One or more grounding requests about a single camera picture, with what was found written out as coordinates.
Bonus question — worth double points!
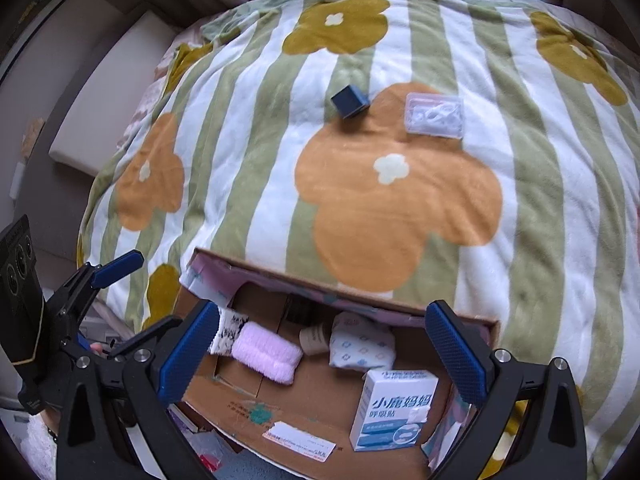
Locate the black and white patterned box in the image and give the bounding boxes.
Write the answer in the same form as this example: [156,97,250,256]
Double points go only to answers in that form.
[210,308,251,356]

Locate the clear plastic case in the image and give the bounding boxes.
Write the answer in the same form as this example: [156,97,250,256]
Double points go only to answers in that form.
[404,92,465,138]

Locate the flowered striped blanket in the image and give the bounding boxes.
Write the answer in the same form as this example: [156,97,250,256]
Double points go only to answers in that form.
[75,0,640,480]

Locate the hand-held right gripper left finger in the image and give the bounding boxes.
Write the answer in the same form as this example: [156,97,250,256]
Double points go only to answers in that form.
[56,301,221,480]

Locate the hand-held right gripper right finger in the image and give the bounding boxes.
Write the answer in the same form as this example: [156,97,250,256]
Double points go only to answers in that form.
[424,299,587,480]

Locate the white and blue carton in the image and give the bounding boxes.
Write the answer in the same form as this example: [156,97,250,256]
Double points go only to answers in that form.
[349,369,440,452]

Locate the patterned white soft packet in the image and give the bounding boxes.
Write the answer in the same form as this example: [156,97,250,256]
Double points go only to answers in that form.
[328,311,396,372]

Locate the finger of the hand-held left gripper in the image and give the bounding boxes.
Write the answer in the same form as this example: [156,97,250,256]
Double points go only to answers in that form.
[47,250,146,341]
[60,314,186,361]

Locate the clear plastic bag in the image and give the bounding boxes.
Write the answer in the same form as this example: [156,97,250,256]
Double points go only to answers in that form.
[187,427,241,473]

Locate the wall poster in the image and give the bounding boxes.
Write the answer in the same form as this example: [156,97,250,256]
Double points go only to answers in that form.
[0,0,71,83]

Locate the cardboard box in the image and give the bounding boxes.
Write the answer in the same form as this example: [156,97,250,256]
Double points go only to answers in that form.
[170,247,501,480]

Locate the small dark jar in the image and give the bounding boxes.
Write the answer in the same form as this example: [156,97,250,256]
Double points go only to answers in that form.
[286,296,313,326]

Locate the pink fluffy towel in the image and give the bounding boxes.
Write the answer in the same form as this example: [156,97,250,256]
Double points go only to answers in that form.
[232,322,303,386]

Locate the white padded cushion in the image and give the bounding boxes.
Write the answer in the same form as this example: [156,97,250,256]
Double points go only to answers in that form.
[48,12,177,177]

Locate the small dark blue box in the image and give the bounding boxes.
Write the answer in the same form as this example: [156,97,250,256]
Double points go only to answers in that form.
[331,85,371,120]

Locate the small beige jar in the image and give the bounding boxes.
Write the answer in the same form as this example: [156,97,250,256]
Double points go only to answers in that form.
[299,324,333,356]

